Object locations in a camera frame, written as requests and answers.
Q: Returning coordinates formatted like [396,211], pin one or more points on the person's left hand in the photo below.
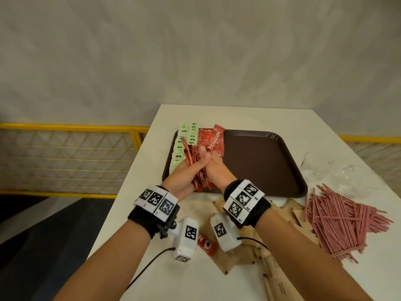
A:
[180,181]

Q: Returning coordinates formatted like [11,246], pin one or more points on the person's right hand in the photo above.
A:
[219,175]

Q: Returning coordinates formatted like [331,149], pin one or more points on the row of red Nescafe sachets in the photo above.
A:
[206,137]

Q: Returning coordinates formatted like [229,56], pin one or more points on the neat rows of tea bags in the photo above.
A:
[185,134]

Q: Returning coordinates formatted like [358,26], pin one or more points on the brown plastic tray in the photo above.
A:
[266,162]

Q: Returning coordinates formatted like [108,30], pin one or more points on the pile of red Nescafe sachets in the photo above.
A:
[206,244]

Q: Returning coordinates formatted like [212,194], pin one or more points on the pile of brown sugar packets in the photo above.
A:
[282,216]

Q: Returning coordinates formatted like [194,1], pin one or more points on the clear glass cups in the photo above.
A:
[344,175]

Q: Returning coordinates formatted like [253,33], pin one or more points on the pile of pink stirrer sticks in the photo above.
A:
[338,222]

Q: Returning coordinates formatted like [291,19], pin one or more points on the person's right forearm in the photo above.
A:
[307,263]

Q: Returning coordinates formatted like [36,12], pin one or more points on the person's left forearm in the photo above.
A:
[103,266]

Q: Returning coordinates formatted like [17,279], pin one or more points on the left wristband with marker tiles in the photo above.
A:
[155,200]

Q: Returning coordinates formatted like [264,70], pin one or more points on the wristband with marker tiles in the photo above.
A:
[155,200]
[242,197]

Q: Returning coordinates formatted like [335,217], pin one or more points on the right wristband with marker tiles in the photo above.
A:
[242,197]

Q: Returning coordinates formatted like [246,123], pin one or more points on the marker cube on right wrist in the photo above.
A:
[224,231]

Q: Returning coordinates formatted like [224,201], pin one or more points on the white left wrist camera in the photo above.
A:
[186,238]

